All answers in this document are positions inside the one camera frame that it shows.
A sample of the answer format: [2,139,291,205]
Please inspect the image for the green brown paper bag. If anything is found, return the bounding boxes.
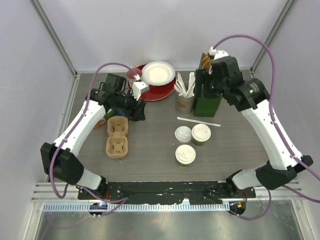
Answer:
[193,52,222,118]

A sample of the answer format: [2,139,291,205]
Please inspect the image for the grey metal utensil tin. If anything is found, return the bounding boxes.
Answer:
[175,93,195,114]

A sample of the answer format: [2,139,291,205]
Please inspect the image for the green paper cups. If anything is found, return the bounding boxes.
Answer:
[104,109,116,120]

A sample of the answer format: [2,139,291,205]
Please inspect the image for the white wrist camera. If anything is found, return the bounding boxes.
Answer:
[207,46,229,60]
[131,81,150,101]

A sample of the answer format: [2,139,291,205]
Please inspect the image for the bundle of wrapped white utensils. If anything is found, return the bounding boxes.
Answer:
[173,72,196,99]

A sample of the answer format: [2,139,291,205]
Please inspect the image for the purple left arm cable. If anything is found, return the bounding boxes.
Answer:
[49,62,142,217]

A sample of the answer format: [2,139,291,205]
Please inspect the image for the white cup lid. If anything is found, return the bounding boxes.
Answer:
[175,144,196,162]
[191,123,212,143]

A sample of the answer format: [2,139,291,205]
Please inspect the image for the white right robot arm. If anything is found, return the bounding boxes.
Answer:
[194,54,314,198]

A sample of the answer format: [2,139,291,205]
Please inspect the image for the pink floral mug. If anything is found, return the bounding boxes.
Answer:
[126,67,142,88]

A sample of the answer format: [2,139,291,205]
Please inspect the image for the small pink handled cup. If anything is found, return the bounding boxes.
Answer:
[93,117,106,129]

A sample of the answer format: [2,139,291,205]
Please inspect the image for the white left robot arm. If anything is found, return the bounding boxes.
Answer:
[40,73,149,200]

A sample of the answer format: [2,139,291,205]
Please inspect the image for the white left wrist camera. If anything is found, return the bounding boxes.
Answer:
[131,81,150,101]

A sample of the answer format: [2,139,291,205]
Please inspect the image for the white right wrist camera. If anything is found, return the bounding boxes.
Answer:
[207,46,229,60]

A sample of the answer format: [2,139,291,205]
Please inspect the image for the wrapped white straw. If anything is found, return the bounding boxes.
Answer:
[176,116,221,127]

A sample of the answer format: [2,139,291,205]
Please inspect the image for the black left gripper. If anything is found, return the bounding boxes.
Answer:
[114,88,146,122]

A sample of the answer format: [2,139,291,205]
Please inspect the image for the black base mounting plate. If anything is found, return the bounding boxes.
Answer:
[78,181,256,205]

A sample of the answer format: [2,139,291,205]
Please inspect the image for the red round tray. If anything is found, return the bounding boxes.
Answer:
[134,64,176,102]

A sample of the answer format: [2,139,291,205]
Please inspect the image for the stack of white lids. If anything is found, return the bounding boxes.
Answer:
[174,126,192,144]

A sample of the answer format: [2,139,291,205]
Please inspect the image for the green paper coffee cup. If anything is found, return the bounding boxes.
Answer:
[177,161,193,167]

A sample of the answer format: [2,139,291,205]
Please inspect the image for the white paper plate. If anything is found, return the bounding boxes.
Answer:
[141,61,176,86]

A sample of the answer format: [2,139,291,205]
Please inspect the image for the cardboard cup carrier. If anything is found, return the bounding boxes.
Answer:
[105,116,129,159]

